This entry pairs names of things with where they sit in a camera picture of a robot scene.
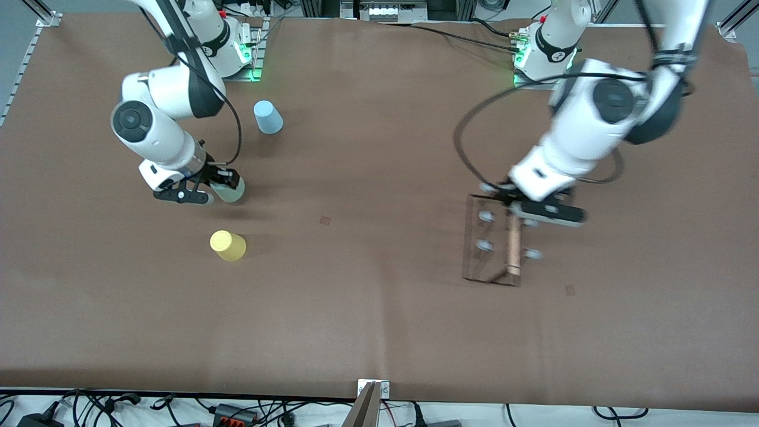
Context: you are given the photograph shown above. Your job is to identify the short black table cable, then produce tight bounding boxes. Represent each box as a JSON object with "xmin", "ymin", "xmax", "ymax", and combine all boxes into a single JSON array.
[{"xmin": 468, "ymin": 17, "xmax": 514, "ymax": 39}]

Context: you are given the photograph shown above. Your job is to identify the long black table cable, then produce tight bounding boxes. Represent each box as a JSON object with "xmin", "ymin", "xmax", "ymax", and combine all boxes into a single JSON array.
[{"xmin": 379, "ymin": 21, "xmax": 518, "ymax": 54}]

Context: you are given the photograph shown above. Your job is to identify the pale green plastic cup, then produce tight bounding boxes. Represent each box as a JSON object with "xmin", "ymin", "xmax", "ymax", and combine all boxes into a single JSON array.
[{"xmin": 211, "ymin": 180, "xmax": 245, "ymax": 204}]

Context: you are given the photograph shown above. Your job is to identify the yellow plastic cup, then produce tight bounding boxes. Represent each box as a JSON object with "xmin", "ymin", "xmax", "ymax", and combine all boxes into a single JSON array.
[{"xmin": 209, "ymin": 230, "xmax": 247, "ymax": 262}]

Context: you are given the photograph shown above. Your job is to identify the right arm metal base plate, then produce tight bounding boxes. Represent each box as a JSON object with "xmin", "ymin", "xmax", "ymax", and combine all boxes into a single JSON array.
[{"xmin": 227, "ymin": 18, "xmax": 266, "ymax": 82}]

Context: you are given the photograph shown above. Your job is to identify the black floor plug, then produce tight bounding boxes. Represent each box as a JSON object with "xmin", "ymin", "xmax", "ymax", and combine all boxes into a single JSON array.
[{"xmin": 409, "ymin": 402, "xmax": 463, "ymax": 427}]

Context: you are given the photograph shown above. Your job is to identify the black and orange adapter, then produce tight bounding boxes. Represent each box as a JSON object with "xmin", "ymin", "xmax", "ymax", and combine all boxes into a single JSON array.
[{"xmin": 212, "ymin": 403, "xmax": 259, "ymax": 427}]

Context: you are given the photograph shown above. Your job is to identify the light blue plastic cup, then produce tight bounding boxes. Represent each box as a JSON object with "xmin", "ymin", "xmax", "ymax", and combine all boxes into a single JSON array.
[{"xmin": 253, "ymin": 100, "xmax": 284, "ymax": 135}]

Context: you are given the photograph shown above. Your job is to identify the aluminium table edge rail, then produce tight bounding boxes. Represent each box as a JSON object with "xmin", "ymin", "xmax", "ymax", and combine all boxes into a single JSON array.
[
  {"xmin": 0, "ymin": 11, "xmax": 63, "ymax": 126},
  {"xmin": 716, "ymin": 0, "xmax": 759, "ymax": 42}
]

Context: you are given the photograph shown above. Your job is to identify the black wire cup holder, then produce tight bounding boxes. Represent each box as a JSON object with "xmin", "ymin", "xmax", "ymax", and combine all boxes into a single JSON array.
[{"xmin": 461, "ymin": 191, "xmax": 544, "ymax": 288}]

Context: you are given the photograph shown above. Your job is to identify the looped black floor cable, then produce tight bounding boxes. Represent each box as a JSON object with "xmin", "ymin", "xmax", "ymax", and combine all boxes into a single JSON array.
[{"xmin": 593, "ymin": 406, "xmax": 650, "ymax": 421}]

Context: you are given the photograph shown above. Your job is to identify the black power adapter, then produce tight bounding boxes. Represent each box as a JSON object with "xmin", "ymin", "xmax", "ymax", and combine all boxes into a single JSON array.
[{"xmin": 17, "ymin": 412, "xmax": 65, "ymax": 427}]

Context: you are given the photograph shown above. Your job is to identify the white power strip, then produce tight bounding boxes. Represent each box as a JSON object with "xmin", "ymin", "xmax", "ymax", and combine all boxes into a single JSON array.
[{"xmin": 359, "ymin": 0, "xmax": 428, "ymax": 21}]

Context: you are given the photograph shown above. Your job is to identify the aluminium camera mount profile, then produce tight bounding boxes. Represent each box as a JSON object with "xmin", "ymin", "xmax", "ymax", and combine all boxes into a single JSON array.
[{"xmin": 343, "ymin": 380, "xmax": 391, "ymax": 427}]

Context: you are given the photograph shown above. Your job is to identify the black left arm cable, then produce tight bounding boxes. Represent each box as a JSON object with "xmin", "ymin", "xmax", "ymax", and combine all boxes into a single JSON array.
[{"xmin": 454, "ymin": 0, "xmax": 694, "ymax": 193}]

